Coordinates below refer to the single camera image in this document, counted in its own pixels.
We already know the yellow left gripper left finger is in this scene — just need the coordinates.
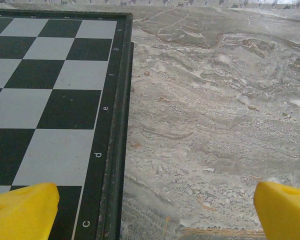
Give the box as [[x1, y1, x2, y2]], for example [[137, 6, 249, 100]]
[[0, 182, 60, 240]]

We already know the black white chessboard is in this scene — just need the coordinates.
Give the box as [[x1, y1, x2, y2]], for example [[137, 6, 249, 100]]
[[0, 8, 135, 240]]

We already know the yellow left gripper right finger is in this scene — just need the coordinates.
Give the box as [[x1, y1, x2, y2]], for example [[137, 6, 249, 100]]
[[253, 181, 300, 240]]

